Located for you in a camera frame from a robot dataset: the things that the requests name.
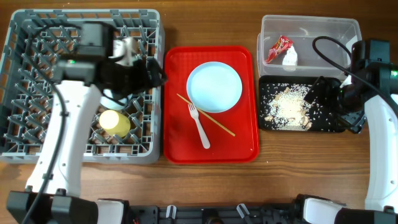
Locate wooden chopstick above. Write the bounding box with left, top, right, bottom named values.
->
left=176, top=93, right=236, bottom=136

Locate light blue bowl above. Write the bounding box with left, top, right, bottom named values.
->
left=100, top=89, right=132, bottom=110

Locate rice food waste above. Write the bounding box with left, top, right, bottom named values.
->
left=260, top=83, right=312, bottom=131

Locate yellow plastic cup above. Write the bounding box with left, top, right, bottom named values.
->
left=99, top=110, right=131, bottom=138

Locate white plastic fork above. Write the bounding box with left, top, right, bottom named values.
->
left=188, top=103, right=210, bottom=149

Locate light blue round plate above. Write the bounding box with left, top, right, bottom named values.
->
left=186, top=62, right=243, bottom=113

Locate red snack wrapper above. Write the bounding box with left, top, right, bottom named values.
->
left=265, top=35, right=294, bottom=63

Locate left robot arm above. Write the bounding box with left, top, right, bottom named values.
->
left=6, top=21, right=167, bottom=223

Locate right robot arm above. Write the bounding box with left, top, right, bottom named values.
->
left=298, top=39, right=397, bottom=223

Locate black waste tray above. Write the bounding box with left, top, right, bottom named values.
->
left=258, top=75, right=344, bottom=133

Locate grey dishwasher rack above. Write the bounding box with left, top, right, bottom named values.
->
left=1, top=9, right=165, bottom=164

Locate crumpled white tissue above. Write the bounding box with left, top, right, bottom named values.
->
left=282, top=45, right=298, bottom=72

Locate red plastic tray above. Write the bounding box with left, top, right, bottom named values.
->
left=163, top=46, right=259, bottom=164

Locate clear plastic bin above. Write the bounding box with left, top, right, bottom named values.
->
left=257, top=15, right=362, bottom=81

